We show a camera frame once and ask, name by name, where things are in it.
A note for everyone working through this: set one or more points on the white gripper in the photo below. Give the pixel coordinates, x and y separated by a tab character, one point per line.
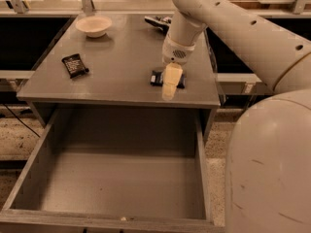
176	53

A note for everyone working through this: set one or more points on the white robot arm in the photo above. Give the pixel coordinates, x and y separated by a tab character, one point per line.
268	157

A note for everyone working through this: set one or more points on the open grey top drawer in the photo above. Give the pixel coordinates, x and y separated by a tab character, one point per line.
100	169

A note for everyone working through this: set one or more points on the blue chip bag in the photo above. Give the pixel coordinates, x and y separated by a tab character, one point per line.
162	23

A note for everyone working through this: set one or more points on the grey cabinet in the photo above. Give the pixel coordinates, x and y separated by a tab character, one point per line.
116	95

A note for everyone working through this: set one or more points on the white bowl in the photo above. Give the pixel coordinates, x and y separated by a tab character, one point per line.
95	26

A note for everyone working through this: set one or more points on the black snack bar wrapper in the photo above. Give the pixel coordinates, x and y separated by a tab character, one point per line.
74	65

